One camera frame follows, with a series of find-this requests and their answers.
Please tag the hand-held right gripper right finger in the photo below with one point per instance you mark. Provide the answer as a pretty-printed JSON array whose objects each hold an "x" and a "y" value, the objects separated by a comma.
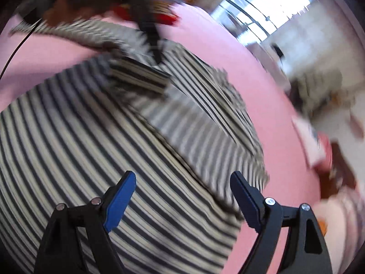
[{"x": 246, "y": 202}]

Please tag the brown wooden headboard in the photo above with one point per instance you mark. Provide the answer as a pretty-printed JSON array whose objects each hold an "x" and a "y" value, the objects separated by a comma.
[{"x": 339, "y": 168}]

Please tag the beige puffer jacket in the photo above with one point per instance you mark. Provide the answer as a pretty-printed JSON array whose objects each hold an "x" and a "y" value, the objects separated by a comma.
[{"x": 316, "y": 88}]

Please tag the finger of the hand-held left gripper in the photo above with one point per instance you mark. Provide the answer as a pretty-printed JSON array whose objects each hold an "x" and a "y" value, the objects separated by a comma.
[{"x": 151, "y": 40}]

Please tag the pink bed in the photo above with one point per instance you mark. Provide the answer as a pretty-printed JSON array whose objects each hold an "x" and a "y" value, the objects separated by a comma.
[{"x": 228, "y": 51}]

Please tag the barred window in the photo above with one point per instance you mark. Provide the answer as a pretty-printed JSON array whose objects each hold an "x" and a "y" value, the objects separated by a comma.
[{"x": 256, "y": 5}]

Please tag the white printed pillow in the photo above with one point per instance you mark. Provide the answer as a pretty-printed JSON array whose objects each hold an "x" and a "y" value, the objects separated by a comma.
[{"x": 309, "y": 142}]

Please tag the black white striped shirt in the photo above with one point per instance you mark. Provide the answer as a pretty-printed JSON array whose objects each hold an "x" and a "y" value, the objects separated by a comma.
[{"x": 85, "y": 137}]

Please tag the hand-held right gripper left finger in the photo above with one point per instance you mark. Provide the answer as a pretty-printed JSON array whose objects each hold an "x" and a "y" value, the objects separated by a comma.
[{"x": 121, "y": 202}]

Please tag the cream plush cushion orange print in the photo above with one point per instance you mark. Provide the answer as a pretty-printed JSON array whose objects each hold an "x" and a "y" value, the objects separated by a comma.
[{"x": 339, "y": 219}]

